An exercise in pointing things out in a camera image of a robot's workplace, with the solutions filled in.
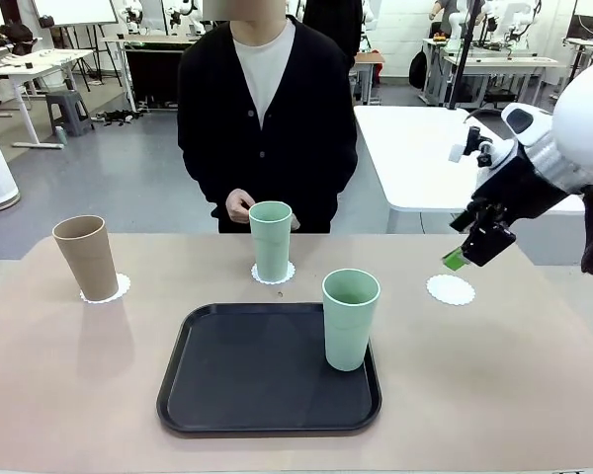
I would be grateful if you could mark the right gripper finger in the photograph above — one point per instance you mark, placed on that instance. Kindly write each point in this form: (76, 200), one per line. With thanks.
(469, 213)
(489, 239)

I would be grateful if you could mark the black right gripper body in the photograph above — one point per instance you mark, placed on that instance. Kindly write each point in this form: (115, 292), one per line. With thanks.
(519, 190)

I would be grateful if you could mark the white scalloped paper coaster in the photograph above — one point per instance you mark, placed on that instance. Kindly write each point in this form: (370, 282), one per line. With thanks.
(123, 286)
(291, 274)
(450, 290)

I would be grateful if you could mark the tall mint green cup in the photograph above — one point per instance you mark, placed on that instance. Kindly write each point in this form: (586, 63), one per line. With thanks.
(271, 242)
(348, 336)

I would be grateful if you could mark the tall brown cup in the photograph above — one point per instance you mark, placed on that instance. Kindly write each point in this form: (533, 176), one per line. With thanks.
(91, 261)

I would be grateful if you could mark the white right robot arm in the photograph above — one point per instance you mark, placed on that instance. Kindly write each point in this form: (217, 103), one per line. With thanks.
(588, 118)

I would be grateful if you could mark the person's right forearm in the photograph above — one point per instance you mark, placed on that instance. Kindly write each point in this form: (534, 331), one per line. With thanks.
(200, 178)

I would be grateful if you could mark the person's left forearm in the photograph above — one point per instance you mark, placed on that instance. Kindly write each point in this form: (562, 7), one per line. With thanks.
(333, 178)

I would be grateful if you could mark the person's left hand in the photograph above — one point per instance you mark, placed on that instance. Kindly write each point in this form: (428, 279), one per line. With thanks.
(295, 223)

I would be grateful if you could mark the person's right hand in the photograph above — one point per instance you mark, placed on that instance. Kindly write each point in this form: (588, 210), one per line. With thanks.
(237, 205)

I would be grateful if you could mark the long white lab desk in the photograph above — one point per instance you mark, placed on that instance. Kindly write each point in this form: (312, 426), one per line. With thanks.
(514, 64)

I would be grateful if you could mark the black backpack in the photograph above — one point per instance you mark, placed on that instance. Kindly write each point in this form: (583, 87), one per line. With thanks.
(417, 69)

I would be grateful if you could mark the bystander in black clothes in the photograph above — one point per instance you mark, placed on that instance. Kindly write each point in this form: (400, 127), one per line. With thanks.
(333, 24)

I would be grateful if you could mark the black plastic tray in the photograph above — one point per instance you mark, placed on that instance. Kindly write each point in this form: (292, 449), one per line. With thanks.
(257, 375)

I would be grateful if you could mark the person in black cardigan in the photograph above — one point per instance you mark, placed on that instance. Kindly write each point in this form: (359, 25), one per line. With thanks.
(217, 108)

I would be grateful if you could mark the dark framed lab desk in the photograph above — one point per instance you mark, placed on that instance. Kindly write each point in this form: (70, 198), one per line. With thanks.
(148, 69)

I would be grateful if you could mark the grey plastic stool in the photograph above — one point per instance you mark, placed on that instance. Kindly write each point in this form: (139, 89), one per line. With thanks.
(69, 111)

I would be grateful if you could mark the whiteboard on stand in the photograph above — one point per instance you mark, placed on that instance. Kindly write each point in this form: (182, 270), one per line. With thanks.
(74, 12)

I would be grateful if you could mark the white desk with clutter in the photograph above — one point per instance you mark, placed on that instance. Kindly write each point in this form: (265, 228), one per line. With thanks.
(25, 66)

